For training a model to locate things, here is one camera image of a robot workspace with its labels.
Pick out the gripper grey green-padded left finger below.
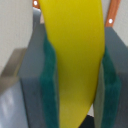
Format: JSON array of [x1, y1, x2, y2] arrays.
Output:
[[0, 19, 61, 128]]

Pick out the gripper grey green-padded right finger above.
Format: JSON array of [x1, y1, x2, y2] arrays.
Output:
[[94, 27, 128, 128]]

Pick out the yellow toy banana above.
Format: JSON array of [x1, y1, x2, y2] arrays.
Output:
[[39, 0, 105, 128]]

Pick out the fork with orange handle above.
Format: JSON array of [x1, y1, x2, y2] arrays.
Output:
[[32, 0, 121, 27]]

